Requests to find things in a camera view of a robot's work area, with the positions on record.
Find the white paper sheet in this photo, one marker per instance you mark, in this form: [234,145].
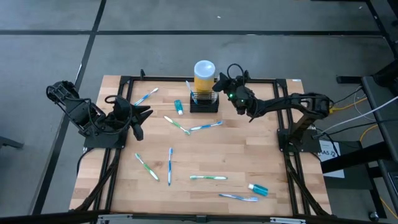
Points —
[331,161]

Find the black caster wheel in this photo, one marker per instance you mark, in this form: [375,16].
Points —
[373,216]

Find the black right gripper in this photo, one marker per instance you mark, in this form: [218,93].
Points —
[244,95]

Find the grey chair base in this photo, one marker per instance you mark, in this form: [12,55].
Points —
[9,143]

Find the green and white toothbrush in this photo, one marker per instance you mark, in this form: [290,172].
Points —
[176,124]
[146,167]
[208,177]

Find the yellow canister white lid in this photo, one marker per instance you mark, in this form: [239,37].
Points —
[204,76]

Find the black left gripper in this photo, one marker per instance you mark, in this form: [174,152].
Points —
[121,113]

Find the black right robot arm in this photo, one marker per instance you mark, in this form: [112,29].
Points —
[292,102]

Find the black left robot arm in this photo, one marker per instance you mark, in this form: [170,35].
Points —
[81,115]

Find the dark operator desk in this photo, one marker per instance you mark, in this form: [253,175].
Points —
[384,130]

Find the black aluminium table frame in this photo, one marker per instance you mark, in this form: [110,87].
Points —
[155,79]

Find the blue and white toothbrush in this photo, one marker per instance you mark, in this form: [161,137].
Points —
[191,91]
[206,125]
[238,197]
[169,166]
[146,96]

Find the silver metal bracket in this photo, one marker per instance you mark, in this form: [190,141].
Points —
[287,220]
[115,217]

